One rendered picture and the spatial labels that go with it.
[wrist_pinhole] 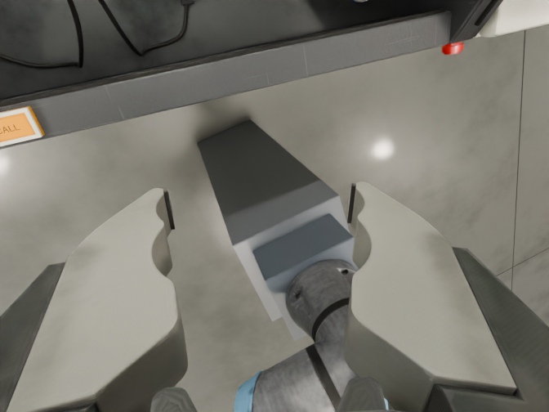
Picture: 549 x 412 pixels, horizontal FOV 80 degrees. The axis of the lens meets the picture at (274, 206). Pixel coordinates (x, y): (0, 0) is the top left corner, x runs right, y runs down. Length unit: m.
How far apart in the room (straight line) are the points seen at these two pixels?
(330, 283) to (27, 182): 1.22
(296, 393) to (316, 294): 0.16
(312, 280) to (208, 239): 1.04
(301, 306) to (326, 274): 0.07
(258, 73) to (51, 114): 0.23
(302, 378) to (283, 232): 0.29
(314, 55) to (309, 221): 0.36
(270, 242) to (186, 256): 0.98
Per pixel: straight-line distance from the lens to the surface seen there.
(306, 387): 0.51
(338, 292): 0.58
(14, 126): 0.42
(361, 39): 0.46
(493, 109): 2.11
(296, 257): 0.61
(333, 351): 0.52
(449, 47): 0.73
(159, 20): 0.52
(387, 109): 1.68
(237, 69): 0.41
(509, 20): 0.56
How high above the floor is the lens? 1.35
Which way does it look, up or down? 59 degrees down
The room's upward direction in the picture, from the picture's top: 145 degrees clockwise
